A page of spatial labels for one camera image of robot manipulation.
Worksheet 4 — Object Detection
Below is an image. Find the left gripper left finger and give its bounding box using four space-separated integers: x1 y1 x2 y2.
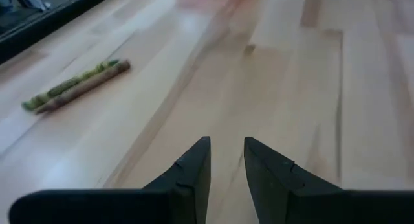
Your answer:
8 136 212 224

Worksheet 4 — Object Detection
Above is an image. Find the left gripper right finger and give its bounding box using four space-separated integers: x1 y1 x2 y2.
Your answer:
244 136 414 224

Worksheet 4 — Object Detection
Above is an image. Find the brown crayon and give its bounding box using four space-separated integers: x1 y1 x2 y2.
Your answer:
34 59 132 115

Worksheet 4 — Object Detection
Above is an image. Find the green crayon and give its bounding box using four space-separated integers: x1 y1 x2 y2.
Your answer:
21 58 121 111

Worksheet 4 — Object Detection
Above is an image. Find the black table edge frame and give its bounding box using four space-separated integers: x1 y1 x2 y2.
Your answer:
0 0 119 65

